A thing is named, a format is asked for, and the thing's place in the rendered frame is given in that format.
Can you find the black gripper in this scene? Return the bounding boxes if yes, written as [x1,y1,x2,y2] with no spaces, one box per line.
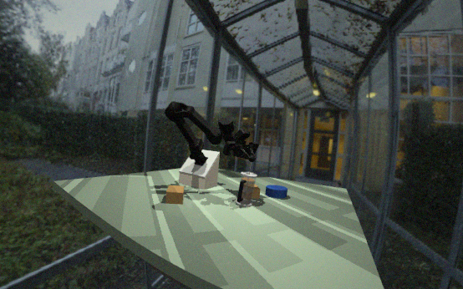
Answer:
[223,136,259,160]

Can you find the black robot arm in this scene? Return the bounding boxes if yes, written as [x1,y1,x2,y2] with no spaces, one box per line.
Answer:
[165,101,251,166]

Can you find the french press coffee maker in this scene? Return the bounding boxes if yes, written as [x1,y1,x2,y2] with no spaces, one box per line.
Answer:
[235,155,257,207]

